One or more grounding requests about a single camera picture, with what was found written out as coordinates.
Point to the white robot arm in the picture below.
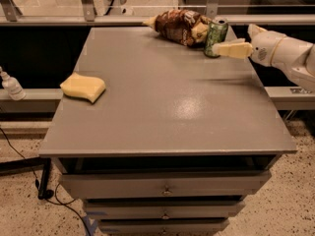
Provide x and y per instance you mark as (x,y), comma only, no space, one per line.
(294,57)

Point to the middle grey drawer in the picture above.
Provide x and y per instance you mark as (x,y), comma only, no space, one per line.
(164,210)

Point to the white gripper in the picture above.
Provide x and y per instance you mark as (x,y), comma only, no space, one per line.
(264,48)

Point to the yellow sponge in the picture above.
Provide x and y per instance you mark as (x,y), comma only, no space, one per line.
(86,87)

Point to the top grey drawer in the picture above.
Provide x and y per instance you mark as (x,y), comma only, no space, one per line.
(164,184)

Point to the grey drawer cabinet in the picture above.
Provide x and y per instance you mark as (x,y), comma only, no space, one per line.
(166,108)

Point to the black table leg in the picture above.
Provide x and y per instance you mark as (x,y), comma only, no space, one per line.
(43,191)

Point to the green soda can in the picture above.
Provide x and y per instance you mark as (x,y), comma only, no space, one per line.
(217,31)

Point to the white spray bottle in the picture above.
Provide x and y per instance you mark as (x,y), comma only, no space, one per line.
(12,86)

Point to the grey drawer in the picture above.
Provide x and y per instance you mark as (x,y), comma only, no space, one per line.
(164,184)
(164,210)
(162,226)

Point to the bottom grey drawer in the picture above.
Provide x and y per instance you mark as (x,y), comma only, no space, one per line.
(162,226)

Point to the brown chip bag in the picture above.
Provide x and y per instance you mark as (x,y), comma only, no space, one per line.
(183,26)

